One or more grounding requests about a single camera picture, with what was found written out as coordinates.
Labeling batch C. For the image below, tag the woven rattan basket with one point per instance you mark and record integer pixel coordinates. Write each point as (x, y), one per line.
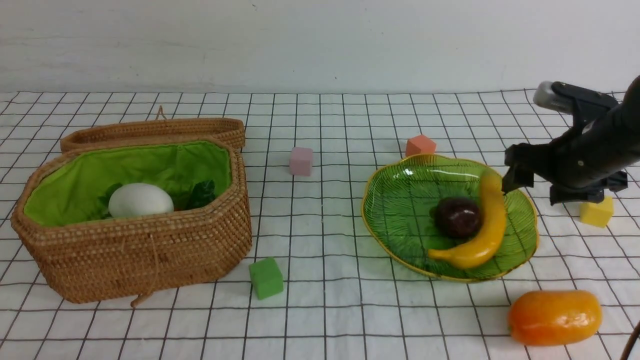
(86, 258)

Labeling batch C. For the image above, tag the orange mango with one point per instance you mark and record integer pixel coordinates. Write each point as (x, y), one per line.
(554, 317)

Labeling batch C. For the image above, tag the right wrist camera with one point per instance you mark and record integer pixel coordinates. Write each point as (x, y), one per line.
(584, 105)

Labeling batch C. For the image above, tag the yellow banana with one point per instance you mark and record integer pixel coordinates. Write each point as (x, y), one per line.
(489, 238)

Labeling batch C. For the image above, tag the green foam cube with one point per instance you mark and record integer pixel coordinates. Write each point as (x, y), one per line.
(266, 278)

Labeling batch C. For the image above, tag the orange foam cube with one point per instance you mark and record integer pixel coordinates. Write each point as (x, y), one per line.
(420, 144)

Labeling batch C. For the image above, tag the white radish with leaves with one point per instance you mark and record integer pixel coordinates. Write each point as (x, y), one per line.
(141, 199)

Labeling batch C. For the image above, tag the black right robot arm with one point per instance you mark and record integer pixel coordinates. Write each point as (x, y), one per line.
(632, 100)

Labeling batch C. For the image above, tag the pink foam cube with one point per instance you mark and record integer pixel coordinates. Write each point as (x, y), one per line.
(301, 161)

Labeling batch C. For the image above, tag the green glass leaf plate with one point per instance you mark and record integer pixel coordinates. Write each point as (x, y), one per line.
(398, 208)

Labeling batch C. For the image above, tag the yellow foam cube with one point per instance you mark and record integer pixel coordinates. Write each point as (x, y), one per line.
(597, 214)

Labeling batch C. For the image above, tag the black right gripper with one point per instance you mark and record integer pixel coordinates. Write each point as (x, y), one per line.
(585, 165)

